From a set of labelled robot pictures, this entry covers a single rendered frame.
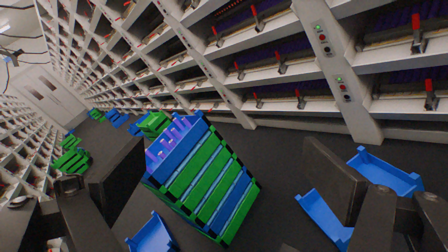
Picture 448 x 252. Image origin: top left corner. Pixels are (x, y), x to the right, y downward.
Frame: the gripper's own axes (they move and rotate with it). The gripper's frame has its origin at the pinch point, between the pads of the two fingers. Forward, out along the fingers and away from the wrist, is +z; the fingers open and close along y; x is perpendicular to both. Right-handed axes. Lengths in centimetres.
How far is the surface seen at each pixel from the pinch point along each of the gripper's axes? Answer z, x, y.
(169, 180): 53, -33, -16
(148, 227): 90, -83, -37
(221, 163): 66, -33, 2
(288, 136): 96, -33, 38
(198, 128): 64, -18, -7
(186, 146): 59, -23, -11
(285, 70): 79, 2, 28
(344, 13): 51, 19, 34
